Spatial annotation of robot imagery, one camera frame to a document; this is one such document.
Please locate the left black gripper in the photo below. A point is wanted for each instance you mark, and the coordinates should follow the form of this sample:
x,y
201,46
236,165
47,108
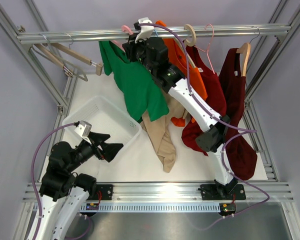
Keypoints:
x,y
109,150

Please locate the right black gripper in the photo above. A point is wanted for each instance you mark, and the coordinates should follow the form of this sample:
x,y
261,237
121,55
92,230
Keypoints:
x,y
131,45

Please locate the pink plastic hanger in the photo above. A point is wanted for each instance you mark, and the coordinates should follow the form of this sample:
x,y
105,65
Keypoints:
x,y
127,32

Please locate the green t shirt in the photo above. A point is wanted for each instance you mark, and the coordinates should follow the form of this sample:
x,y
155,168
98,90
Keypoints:
x,y
139,90

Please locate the beige t shirt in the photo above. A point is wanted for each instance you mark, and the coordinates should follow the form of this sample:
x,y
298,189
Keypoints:
x,y
159,134

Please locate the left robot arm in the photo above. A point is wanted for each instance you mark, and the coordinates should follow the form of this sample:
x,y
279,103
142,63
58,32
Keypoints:
x,y
62,192

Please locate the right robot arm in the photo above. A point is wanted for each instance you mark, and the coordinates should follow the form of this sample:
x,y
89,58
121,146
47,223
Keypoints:
x,y
152,53

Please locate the beige round hook hanger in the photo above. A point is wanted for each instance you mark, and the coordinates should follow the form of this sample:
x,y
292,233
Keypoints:
x,y
189,43

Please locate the empty wooden hanger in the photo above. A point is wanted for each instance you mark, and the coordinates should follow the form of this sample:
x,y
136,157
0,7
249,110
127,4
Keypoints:
x,y
68,68
80,57

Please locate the orange t shirt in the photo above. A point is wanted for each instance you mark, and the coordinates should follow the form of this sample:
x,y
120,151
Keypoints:
x,y
177,57

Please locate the red t shirt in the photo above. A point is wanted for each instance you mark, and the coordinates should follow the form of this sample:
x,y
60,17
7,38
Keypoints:
x,y
215,99

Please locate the wooden hanger with metal hook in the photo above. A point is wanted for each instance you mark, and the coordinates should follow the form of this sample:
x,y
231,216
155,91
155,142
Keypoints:
x,y
245,51

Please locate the dark maroon t shirt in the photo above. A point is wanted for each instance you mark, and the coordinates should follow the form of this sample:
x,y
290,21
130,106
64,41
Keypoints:
x,y
241,156

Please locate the white plastic basket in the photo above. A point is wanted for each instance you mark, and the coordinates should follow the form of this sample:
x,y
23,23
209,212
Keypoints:
x,y
107,118

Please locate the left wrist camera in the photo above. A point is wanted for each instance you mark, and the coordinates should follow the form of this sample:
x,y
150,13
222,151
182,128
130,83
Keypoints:
x,y
83,129

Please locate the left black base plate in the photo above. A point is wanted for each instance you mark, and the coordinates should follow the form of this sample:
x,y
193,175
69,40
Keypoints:
x,y
105,191

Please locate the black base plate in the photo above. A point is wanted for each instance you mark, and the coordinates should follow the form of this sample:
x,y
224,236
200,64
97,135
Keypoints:
x,y
215,192
105,191

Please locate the thin pink wire hanger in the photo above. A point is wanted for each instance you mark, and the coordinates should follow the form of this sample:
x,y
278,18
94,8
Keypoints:
x,y
207,50

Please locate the white slotted cable duct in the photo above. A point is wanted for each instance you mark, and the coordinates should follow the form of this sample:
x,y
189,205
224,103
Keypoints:
x,y
191,207

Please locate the aluminium hanging rail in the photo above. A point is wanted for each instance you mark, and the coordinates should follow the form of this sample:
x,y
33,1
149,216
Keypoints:
x,y
267,29

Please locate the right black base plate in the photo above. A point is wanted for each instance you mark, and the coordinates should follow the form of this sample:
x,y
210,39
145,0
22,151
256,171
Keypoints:
x,y
215,192

